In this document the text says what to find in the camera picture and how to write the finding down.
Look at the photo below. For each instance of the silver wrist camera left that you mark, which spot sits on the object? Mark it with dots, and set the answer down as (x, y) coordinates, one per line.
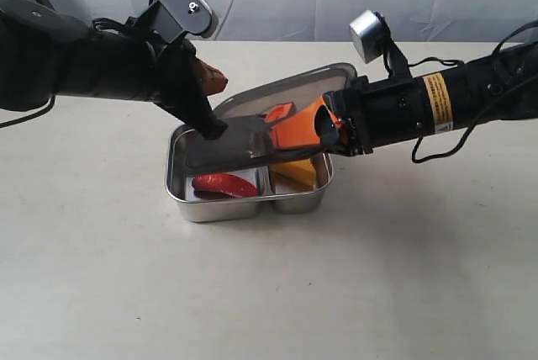
(170, 21)

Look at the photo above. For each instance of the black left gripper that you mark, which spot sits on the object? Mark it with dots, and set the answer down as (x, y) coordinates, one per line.
(178, 82)

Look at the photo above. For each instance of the red toy sausage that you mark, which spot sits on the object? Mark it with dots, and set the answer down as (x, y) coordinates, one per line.
(225, 183)

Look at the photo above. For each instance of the dark transparent lid orange seal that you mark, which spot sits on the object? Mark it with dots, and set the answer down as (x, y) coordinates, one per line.
(246, 142)

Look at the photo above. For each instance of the yellow toy cheese wedge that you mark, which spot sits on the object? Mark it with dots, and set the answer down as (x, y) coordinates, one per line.
(299, 171)

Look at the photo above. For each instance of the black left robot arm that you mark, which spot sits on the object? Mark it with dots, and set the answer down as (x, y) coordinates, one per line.
(45, 54)

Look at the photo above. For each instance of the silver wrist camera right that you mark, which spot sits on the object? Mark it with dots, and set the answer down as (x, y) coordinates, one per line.
(372, 39)

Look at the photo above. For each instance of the steel two-compartment lunch box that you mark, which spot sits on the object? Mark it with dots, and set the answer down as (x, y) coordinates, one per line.
(283, 195)

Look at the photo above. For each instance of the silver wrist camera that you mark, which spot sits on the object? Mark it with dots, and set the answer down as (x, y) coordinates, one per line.
(170, 21)
(372, 39)

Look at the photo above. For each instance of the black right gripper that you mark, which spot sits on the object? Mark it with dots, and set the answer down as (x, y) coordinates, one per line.
(354, 120)

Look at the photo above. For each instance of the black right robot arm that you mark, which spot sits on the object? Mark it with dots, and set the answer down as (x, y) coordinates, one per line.
(499, 86)

